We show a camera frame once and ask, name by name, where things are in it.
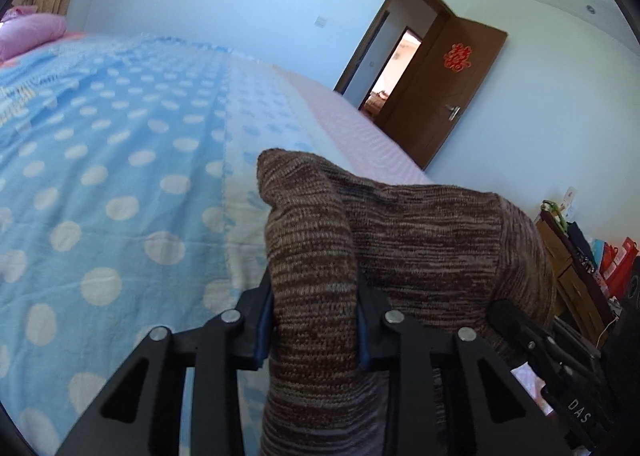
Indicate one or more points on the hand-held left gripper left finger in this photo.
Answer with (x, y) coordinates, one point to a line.
(262, 336)

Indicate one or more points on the white wall switch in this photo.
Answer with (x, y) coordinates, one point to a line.
(320, 21)

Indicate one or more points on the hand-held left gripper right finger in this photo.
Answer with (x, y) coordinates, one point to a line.
(364, 341)

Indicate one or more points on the green item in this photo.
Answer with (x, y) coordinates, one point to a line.
(556, 213)

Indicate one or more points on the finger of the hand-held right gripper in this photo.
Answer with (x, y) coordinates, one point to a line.
(520, 328)

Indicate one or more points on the brown knit sweater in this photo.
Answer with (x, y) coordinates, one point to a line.
(400, 236)

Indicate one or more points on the folded pink quilt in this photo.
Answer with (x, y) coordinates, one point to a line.
(30, 33)

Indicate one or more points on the brown door frame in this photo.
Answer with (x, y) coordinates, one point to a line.
(380, 21)

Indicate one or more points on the red paper door decoration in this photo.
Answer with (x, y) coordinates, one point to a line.
(457, 57)

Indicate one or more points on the red bag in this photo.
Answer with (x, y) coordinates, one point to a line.
(622, 266)

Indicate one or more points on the brown wooden door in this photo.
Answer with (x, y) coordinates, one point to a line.
(440, 86)

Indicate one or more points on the white wall socket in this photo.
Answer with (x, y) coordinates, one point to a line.
(570, 193)

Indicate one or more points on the dark blue bag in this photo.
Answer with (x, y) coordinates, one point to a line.
(580, 238)

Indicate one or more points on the wooden cabinet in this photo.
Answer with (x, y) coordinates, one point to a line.
(570, 286)

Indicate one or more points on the blue polka dot blanket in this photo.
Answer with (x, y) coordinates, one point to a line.
(125, 161)

